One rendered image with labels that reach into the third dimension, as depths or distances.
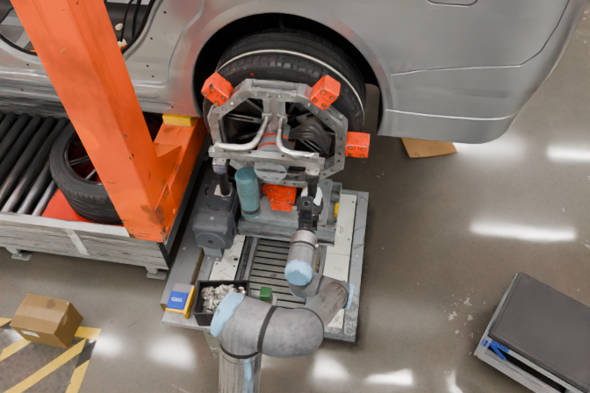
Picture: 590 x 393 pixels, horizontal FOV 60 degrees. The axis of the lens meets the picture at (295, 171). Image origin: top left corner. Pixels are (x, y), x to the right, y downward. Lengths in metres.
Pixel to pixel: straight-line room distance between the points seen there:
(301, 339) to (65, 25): 1.00
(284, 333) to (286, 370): 1.22
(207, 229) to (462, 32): 1.35
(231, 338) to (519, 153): 2.44
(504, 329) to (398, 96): 1.03
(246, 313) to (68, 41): 0.85
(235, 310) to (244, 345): 0.09
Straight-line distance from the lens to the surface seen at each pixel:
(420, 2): 1.82
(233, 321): 1.28
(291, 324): 1.27
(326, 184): 2.70
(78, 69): 1.59
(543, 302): 2.42
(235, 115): 2.13
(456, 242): 2.87
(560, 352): 2.35
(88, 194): 2.52
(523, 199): 3.15
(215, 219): 2.39
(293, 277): 1.74
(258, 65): 1.90
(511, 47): 1.96
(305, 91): 1.85
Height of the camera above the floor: 2.35
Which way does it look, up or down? 50 degrees down
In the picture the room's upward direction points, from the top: 2 degrees counter-clockwise
